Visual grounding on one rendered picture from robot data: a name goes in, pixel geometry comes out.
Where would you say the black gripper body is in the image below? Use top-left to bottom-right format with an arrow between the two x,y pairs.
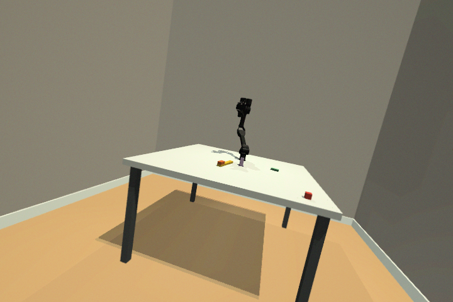
238,98 -> 249,118

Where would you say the small red block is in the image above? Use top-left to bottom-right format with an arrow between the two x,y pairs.
304,191 -> 312,200

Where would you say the yellow long bar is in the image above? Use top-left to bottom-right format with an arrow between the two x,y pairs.
217,160 -> 233,167

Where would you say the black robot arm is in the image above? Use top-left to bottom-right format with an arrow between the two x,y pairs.
236,99 -> 252,161

